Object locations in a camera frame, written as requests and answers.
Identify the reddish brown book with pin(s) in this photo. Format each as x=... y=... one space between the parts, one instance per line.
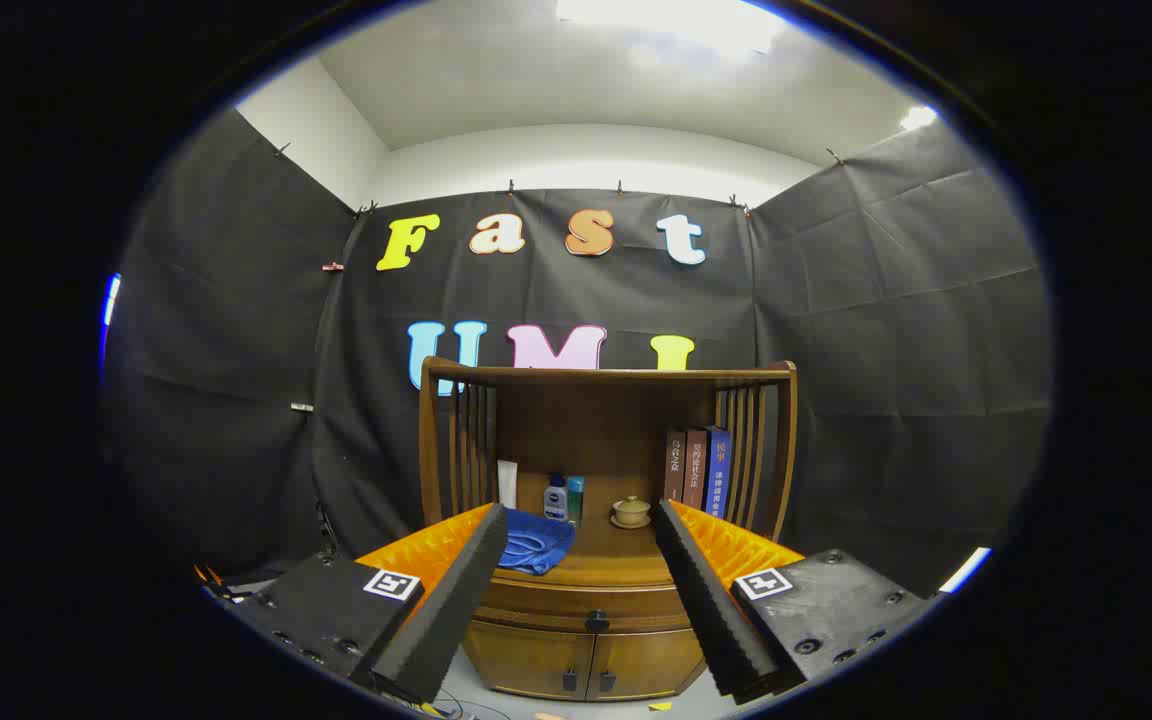
x=695 y=470

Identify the blue folded towel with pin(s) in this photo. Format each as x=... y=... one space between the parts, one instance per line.
x=536 y=545

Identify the white bottle with blue cap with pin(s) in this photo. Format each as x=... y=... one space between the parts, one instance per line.
x=555 y=502

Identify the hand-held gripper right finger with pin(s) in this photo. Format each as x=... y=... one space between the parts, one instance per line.
x=706 y=600

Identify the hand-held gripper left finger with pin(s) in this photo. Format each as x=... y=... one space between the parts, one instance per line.
x=456 y=600

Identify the blue book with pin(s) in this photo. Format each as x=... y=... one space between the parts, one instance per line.
x=717 y=475

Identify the wooden cabinet door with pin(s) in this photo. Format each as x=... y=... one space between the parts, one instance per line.
x=526 y=658
x=646 y=662

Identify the white tube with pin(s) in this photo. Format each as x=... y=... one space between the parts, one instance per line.
x=507 y=485

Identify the wooden drawer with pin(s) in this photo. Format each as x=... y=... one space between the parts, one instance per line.
x=556 y=605

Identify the teal bottle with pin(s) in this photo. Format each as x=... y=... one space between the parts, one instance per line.
x=576 y=500

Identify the wooden cabinet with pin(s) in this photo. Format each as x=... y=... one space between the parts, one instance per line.
x=596 y=420

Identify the wooden countertop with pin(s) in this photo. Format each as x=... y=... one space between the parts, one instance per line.
x=606 y=555

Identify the beige lidded teacup with saucer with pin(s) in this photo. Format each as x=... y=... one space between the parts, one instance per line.
x=631 y=512

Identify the ceiling light panel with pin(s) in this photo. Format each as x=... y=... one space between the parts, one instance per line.
x=676 y=18

